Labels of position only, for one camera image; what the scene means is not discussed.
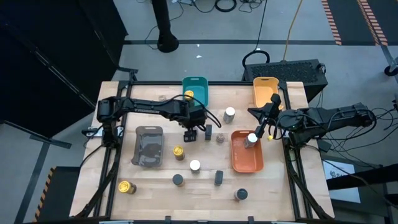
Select grey translucent plastic bin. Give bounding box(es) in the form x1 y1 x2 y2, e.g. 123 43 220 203
131 125 165 168

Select black power brick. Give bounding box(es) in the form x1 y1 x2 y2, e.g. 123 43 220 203
317 139 333 152

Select black box hazard stripes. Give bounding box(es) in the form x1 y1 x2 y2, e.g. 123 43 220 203
32 166 81 223

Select black metal beam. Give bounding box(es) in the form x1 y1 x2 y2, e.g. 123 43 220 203
326 166 398 191

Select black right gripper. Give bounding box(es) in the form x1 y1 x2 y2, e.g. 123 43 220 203
248 93 285 139

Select white sign board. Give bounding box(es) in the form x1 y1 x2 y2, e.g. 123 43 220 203
322 159 361 203

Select yellow hanging cable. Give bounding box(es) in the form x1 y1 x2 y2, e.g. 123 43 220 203
282 0 304 62

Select orange plastic bin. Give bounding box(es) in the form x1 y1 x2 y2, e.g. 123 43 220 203
230 129 265 174

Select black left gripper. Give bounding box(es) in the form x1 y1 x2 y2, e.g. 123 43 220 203
178 107 208 143

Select turmeric jar black lid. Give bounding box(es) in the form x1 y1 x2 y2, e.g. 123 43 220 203
233 188 249 202

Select black aluminium table frame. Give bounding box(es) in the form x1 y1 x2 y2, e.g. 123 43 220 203
74 70 335 224

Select teal plastic bin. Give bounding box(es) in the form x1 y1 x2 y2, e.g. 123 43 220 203
182 76 210 108

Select bagel seasoning jar white lid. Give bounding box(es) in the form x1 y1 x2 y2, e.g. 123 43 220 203
223 106 236 124
243 133 259 149
189 159 201 174

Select coiled black cable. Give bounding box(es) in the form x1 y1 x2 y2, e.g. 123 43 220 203
214 0 238 13

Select black hanging cable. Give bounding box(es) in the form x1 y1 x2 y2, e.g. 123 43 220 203
241 0 271 69

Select black caster wheel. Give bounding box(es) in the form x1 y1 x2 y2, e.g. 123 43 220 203
384 63 398 77

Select black curtain partition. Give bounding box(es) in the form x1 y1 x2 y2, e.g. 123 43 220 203
0 0 129 139

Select black perforated computer case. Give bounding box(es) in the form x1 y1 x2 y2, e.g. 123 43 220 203
241 58 329 102

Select yellow plastic bin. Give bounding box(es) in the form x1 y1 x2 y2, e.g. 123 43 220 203
252 77 284 110

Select black pole round base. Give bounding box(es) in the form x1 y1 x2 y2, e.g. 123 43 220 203
151 0 180 54

